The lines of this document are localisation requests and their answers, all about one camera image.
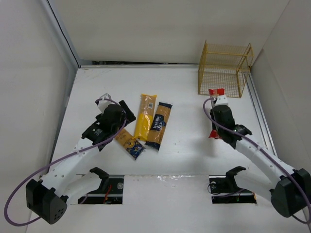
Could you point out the orange blue pasta bag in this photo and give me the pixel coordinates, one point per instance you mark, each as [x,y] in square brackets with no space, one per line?
[131,145]

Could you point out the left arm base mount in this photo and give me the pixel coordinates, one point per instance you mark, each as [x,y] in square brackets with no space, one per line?
[109,193]

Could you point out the yellow wire shelf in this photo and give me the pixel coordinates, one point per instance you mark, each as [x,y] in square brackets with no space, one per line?
[224,67]

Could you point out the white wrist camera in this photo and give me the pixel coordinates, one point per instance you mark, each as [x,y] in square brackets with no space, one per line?
[103,102]
[220,100]

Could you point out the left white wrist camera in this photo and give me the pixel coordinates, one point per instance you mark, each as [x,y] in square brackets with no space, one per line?
[103,102]

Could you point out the yellow spaghetti bag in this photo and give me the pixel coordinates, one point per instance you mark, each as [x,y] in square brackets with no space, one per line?
[145,116]

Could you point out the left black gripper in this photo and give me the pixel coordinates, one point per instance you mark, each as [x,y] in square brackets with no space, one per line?
[128,110]

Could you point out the red white spaghetti bag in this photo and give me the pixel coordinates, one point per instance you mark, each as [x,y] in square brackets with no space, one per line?
[214,93]

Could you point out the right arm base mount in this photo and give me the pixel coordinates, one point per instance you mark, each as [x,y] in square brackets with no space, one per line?
[223,192]

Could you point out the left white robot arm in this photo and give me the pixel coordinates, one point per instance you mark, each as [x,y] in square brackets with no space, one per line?
[50,196]

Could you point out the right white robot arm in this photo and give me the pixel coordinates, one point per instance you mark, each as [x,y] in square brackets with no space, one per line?
[286,188]

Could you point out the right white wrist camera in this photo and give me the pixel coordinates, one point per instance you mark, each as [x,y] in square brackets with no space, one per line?
[220,100]

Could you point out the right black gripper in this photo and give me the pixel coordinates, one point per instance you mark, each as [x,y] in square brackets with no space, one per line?
[216,91]

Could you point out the dark blue spaghetti bag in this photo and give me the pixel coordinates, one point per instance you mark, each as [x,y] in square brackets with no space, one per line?
[159,125]

